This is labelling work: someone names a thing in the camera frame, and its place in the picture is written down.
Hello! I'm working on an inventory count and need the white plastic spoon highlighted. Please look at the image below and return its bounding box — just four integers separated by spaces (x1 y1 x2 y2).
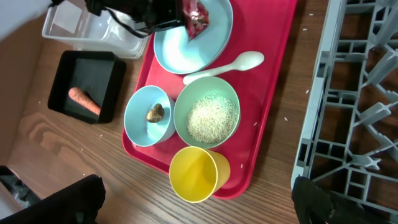
183 51 265 85

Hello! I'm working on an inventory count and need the red serving tray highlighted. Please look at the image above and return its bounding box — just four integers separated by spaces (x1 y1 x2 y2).
122 0 297 200

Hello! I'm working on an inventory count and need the yellow plastic cup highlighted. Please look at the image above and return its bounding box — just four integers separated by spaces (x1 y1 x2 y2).
169 146 231 203

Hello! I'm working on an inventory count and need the large light blue plate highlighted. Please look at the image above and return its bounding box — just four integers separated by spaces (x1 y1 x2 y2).
154 0 233 75

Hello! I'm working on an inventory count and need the red snack wrapper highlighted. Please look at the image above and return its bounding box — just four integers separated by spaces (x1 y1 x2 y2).
182 0 210 40

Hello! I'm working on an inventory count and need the brown mushroom piece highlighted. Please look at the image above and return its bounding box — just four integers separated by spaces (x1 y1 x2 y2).
146 103 165 123

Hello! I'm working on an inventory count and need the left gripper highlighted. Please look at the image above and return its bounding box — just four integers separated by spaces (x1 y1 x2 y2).
51 0 187 39

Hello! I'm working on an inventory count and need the green bowl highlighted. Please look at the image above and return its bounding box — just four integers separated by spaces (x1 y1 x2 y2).
174 77 241 149

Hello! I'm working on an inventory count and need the grey dishwasher rack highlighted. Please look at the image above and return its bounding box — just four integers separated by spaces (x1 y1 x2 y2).
292 0 397 223

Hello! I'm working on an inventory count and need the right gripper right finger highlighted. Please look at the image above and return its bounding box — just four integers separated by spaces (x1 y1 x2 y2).
291 176 395 224

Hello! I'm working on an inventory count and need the orange carrot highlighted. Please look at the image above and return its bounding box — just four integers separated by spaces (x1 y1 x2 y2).
68 87 101 116

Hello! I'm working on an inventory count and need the clear plastic bin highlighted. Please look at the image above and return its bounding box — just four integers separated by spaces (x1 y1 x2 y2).
42 0 149 59

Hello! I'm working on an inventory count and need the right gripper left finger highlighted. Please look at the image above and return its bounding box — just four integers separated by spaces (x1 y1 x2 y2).
1 174 106 224

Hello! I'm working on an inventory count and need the black plastic tray bin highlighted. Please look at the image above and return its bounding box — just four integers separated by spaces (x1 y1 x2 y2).
47 50 126 124

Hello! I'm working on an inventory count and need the small light blue bowl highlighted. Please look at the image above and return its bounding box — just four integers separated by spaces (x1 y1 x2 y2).
124 85 175 147

